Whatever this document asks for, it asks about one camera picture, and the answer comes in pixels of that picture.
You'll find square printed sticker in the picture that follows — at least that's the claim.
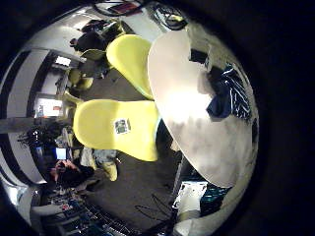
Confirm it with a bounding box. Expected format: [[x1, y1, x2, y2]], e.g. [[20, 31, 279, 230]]
[[113, 118, 132, 136]]

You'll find person in dark clothes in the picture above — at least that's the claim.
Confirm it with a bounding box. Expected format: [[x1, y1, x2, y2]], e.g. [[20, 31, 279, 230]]
[[69, 19, 124, 53]]

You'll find cluttered equipment desk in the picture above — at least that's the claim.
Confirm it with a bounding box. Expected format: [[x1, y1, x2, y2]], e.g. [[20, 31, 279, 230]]
[[42, 190, 139, 236]]

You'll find computer with teal lights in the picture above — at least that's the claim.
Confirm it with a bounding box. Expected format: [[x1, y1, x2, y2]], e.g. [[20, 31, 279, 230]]
[[200, 183, 232, 215]]

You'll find plain yellow chair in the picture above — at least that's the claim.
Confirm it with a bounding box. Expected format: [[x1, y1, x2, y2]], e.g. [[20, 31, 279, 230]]
[[105, 33, 156, 101]]

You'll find blue white striped shirt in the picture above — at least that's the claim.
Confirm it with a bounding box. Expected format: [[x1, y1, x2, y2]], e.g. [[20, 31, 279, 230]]
[[206, 63, 253, 121]]

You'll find dark leafy plant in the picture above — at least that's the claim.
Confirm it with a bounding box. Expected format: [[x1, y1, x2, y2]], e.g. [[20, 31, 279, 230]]
[[18, 126, 63, 148]]

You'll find yellow chair with grey cloth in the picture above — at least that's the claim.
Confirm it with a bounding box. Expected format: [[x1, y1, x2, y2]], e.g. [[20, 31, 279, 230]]
[[92, 148, 119, 182]]

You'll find red wall poster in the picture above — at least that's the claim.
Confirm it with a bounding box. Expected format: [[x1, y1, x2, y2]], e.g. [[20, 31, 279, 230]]
[[109, 2, 141, 15]]

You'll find seated person with laptop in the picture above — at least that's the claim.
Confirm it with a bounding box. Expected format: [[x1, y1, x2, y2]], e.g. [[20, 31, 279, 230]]
[[48, 158, 96, 190]]

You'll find yellow chair with sticker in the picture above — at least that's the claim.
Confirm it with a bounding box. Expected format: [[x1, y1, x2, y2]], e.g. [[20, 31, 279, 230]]
[[72, 98, 161, 162]]

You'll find small olive yellow chair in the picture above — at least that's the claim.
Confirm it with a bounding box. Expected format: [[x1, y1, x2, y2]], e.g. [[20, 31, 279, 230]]
[[67, 67, 95, 91]]

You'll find small bright screen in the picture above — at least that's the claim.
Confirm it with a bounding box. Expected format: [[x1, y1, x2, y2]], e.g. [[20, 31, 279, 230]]
[[54, 55, 72, 67]]

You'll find large bright monitor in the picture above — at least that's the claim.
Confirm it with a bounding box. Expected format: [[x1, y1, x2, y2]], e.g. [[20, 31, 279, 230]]
[[33, 97, 63, 118]]

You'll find open laptop with bright screen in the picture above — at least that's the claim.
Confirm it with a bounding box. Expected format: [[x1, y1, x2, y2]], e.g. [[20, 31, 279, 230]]
[[53, 147, 69, 161]]

